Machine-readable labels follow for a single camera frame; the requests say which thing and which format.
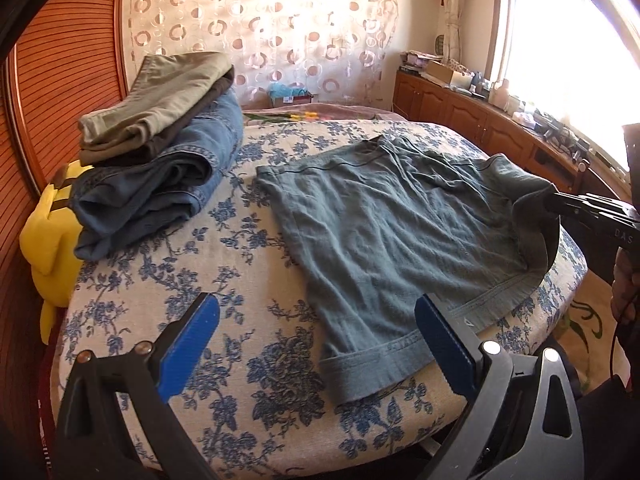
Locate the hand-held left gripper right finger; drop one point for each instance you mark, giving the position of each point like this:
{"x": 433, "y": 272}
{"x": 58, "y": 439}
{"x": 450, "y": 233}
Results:
{"x": 445, "y": 345}

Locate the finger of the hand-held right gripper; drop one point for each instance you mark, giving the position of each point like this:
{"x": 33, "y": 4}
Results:
{"x": 585, "y": 208}

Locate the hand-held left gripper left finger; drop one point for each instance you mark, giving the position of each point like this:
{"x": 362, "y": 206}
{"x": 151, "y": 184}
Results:
{"x": 192, "y": 340}

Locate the teal pants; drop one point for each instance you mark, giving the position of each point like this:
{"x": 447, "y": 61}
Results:
{"x": 390, "y": 240}

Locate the folded dark brown pants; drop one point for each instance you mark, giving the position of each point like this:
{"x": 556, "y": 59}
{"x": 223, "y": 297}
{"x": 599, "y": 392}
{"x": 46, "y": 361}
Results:
{"x": 170, "y": 142}

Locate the folded olive pants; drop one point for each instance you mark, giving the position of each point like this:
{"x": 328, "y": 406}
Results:
{"x": 165, "y": 90}

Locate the person's right hand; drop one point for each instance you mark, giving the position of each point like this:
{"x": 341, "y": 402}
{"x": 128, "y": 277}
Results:
{"x": 627, "y": 285}

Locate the black desk clutter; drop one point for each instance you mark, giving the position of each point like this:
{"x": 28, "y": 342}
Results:
{"x": 560, "y": 135}

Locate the bed with blue floral sheet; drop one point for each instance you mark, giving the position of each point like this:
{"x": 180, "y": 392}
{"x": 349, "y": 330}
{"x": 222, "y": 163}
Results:
{"x": 240, "y": 270}

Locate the bright window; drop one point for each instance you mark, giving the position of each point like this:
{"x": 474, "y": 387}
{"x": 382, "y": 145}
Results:
{"x": 565, "y": 50}

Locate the white bottle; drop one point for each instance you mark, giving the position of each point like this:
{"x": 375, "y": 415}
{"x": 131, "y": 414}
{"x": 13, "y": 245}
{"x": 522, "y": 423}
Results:
{"x": 498, "y": 94}

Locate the folded blue jeans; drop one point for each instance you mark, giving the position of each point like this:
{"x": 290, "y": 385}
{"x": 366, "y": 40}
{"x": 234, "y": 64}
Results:
{"x": 150, "y": 200}

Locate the wooden window cabinet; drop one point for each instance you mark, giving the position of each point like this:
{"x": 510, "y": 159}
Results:
{"x": 465, "y": 115}

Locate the yellow plush toy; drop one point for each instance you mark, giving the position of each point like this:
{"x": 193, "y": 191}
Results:
{"x": 47, "y": 240}

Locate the person's dark clothing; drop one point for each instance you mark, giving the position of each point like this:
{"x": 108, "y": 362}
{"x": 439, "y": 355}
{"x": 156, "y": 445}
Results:
{"x": 610, "y": 430}

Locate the open tan cardboard box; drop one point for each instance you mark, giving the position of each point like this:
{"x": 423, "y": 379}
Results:
{"x": 445, "y": 74}

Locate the stack of papers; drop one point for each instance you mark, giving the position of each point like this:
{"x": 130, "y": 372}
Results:
{"x": 417, "y": 60}

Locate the beige patterned curtain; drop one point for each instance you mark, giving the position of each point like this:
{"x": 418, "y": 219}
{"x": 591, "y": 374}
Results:
{"x": 457, "y": 10}

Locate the floral pillow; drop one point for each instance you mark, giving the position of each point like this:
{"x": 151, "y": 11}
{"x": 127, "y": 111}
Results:
{"x": 340, "y": 111}

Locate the blue plastic bag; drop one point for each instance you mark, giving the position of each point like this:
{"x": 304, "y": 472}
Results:
{"x": 285, "y": 92}

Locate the brown cardboard box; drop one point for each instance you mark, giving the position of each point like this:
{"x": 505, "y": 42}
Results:
{"x": 305, "y": 99}

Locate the circle-patterned sheer curtain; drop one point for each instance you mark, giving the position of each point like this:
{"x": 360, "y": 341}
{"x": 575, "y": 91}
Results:
{"x": 260, "y": 20}

